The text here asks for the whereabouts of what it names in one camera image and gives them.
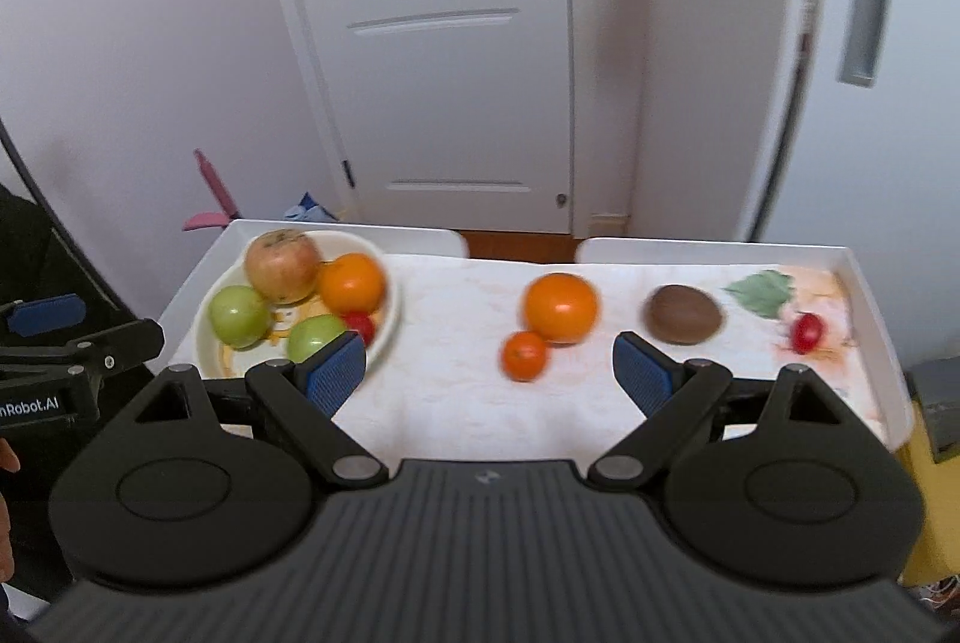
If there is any blue patterned cloth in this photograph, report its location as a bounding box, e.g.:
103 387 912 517
283 191 340 223

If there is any green apple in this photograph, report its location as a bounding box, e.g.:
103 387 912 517
208 284 272 348
286 314 350 366

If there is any grey laptop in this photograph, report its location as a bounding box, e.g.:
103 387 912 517
909 358 960 464

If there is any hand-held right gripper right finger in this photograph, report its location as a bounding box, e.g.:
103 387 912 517
587 332 850 488

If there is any white sliding door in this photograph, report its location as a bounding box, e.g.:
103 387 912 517
746 0 960 378

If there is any pink plastic object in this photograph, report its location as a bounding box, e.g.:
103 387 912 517
183 149 242 232

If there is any small tangerine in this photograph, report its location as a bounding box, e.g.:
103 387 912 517
500 330 551 382

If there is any yellow oval plate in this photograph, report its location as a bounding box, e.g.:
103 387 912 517
193 228 403 383

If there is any large orange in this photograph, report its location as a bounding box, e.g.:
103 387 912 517
318 252 388 316
522 272 602 345

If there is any red cherry tomato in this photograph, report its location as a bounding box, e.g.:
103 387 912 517
790 311 824 356

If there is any white panel door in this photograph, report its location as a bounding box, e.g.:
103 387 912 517
251 0 580 236

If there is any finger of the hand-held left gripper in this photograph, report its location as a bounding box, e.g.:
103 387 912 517
0 293 86 339
0 317 165 383

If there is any red yellow apple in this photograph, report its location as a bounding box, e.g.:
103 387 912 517
244 228 324 306

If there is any round red tomato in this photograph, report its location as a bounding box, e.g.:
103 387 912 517
343 310 377 348

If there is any person's left hand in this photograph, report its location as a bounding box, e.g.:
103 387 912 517
0 439 22 585

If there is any brown kiwi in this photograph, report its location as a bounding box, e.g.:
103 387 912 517
643 284 727 345

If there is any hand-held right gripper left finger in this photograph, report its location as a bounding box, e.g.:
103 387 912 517
129 329 389 488

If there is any white tray table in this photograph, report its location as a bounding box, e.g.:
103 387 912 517
156 218 917 465

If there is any yellow box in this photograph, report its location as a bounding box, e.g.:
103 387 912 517
894 422 960 588

